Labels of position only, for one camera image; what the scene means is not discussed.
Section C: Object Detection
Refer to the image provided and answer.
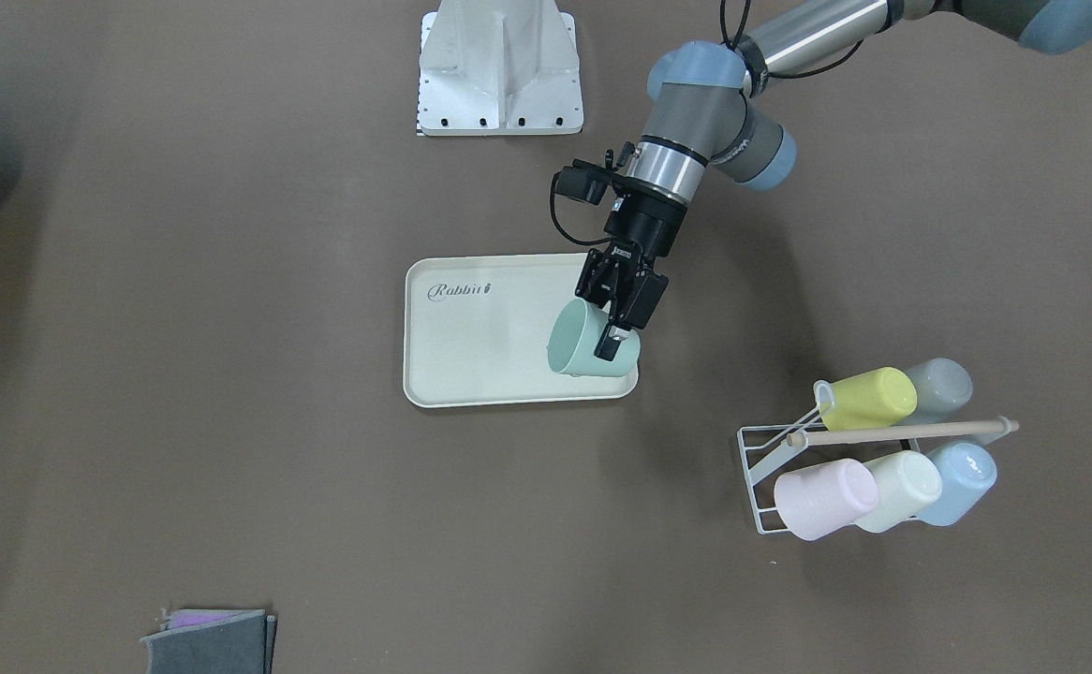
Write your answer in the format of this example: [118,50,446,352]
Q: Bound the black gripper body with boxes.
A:
[584,180,687,329]

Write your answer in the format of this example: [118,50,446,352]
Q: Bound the green cup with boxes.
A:
[546,298,641,378]

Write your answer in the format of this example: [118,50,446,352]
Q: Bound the cream rabbit tray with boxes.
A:
[402,253,639,407]

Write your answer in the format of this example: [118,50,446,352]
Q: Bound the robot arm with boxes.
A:
[547,1,1092,376]

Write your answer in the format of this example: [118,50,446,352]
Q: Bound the pink cup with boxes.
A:
[774,458,879,541]

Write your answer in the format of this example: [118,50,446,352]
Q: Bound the yellow cup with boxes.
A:
[820,367,918,431]

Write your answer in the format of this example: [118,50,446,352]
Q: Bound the cream white cup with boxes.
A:
[854,449,943,534]

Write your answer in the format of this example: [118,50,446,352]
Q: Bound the grey cup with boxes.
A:
[900,358,974,425]

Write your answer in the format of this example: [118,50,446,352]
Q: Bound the light blue cup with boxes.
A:
[914,440,998,527]

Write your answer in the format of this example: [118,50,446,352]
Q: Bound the folded grey cloths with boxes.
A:
[140,608,277,673]

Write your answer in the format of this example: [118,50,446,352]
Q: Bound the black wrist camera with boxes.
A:
[551,159,627,205]

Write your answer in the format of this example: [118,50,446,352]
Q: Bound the white wire cup rack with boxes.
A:
[737,381,1021,539]

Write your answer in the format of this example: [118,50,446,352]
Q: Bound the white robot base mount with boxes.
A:
[415,1,585,137]

